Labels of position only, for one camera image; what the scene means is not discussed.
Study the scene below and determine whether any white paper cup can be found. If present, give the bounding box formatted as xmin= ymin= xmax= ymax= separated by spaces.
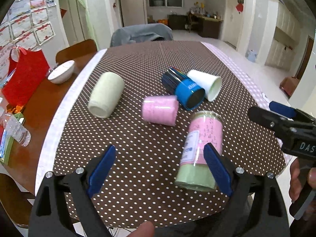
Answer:
xmin=187 ymin=70 xmax=222 ymax=102

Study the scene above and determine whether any pink green glass jar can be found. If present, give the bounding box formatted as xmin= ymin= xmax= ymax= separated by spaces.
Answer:
xmin=175 ymin=111 xmax=223 ymax=192

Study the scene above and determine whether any black blue canister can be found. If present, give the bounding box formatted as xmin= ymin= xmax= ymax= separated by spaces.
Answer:
xmin=161 ymin=67 xmax=206 ymax=110

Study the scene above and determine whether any blue kettle on floor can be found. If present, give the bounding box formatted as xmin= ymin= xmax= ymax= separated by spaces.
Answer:
xmin=246 ymin=50 xmax=258 ymax=63

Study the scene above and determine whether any pink cup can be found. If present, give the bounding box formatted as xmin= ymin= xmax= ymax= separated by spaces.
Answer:
xmin=141 ymin=95 xmax=179 ymax=126

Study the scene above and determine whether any brown polka dot tablecloth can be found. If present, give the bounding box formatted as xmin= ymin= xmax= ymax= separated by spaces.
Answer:
xmin=54 ymin=41 xmax=284 ymax=228

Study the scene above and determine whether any pale green cup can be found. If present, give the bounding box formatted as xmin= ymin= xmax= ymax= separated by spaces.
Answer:
xmin=88 ymin=72 xmax=125 ymax=118

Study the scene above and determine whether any clear spray bottle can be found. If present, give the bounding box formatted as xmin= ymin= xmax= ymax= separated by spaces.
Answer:
xmin=1 ymin=113 xmax=31 ymax=147

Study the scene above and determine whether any white refrigerator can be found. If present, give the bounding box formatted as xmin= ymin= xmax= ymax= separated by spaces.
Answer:
xmin=120 ymin=0 xmax=148 ymax=27

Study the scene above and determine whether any dark wooden desk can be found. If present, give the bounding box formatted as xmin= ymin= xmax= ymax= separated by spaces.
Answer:
xmin=168 ymin=14 xmax=223 ymax=39

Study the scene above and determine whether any right hand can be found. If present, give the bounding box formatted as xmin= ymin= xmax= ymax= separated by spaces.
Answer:
xmin=288 ymin=157 xmax=316 ymax=222

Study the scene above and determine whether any left hand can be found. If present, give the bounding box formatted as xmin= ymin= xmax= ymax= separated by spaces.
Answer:
xmin=127 ymin=221 xmax=155 ymax=237

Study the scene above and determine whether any red felt bag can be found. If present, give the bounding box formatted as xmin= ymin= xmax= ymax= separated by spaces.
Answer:
xmin=2 ymin=47 xmax=50 ymax=107

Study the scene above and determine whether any white bowl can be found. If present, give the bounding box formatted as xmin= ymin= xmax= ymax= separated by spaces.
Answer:
xmin=48 ymin=60 xmax=75 ymax=84

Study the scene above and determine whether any white cabinet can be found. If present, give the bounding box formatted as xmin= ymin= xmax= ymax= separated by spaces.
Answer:
xmin=261 ymin=0 xmax=300 ymax=71

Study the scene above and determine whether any grey covered chair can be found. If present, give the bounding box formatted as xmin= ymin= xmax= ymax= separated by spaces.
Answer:
xmin=110 ymin=23 xmax=174 ymax=47

